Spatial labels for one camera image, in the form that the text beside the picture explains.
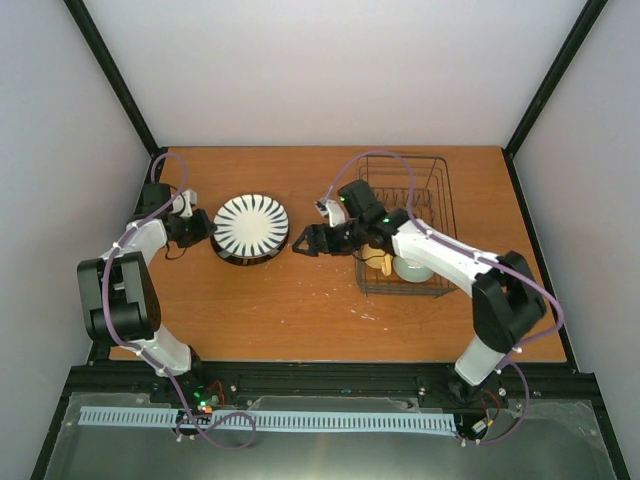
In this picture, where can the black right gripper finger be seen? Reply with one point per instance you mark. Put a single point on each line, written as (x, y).
(309, 248)
(314, 232)

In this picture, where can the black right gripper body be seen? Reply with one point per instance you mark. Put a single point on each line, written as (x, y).
(344, 243)

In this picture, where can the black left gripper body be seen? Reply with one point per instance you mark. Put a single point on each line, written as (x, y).
(190, 233)

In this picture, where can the yellow ceramic mug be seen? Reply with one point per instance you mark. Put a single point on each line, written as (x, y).
(377, 259)

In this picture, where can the white plate with blue stripes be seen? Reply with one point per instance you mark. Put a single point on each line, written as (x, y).
(250, 225)

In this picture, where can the green patterned small bowl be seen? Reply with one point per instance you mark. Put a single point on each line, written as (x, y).
(411, 271)

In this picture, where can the dark wire dish rack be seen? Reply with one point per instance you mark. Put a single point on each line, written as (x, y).
(428, 187)

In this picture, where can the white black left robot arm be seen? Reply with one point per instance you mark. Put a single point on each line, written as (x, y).
(119, 302)

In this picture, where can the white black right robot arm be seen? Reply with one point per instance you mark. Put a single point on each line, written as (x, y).
(506, 301)

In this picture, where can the dark striped bottom plate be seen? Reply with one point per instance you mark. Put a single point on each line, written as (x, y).
(247, 261)

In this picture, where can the small green-lit circuit board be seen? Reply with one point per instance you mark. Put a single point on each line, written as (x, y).
(209, 405)

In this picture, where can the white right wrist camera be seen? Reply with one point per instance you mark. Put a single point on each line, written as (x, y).
(331, 211)

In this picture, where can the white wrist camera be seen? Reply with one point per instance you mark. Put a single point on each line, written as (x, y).
(183, 205)
(331, 211)

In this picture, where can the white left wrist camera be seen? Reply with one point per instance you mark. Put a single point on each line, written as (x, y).
(183, 205)

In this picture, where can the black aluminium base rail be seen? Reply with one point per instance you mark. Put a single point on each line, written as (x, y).
(431, 385)

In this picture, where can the light blue slotted cable duct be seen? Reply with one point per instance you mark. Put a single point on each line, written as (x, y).
(273, 421)

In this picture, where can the black left frame post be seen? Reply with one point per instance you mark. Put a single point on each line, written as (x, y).
(100, 51)

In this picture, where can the black frame post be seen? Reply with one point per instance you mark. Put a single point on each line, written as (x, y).
(100, 51)
(574, 40)

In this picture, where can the black right frame post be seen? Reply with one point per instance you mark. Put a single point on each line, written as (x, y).
(574, 40)

